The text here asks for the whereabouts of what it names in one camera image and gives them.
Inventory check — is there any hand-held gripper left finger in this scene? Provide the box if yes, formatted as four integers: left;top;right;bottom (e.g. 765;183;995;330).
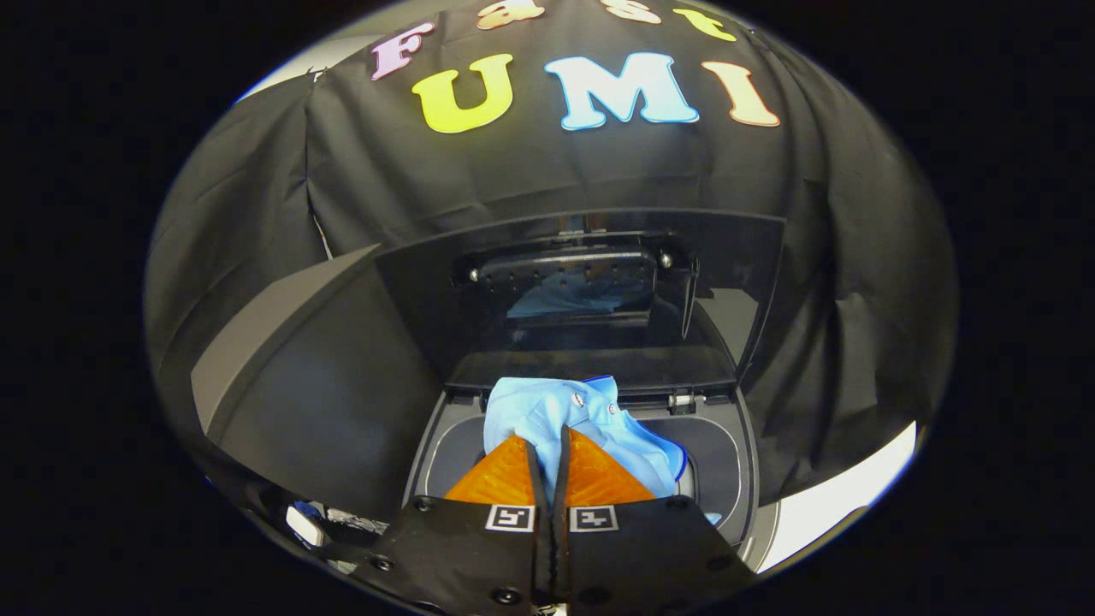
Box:
342;435;555;616

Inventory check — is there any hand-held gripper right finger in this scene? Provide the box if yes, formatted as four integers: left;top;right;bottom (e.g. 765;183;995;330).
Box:
553;426;758;616

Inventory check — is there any light blue polo shirt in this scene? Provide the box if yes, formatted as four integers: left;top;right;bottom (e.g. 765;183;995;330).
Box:
483;375;724;527

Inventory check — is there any dark washing machine lid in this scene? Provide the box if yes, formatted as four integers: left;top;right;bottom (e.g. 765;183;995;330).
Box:
376;210;786;396

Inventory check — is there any white plastic device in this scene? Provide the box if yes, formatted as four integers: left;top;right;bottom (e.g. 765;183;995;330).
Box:
286;505;327;548

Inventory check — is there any dark topped grey cabinet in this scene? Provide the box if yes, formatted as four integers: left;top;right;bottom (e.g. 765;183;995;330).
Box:
190;244;446;523

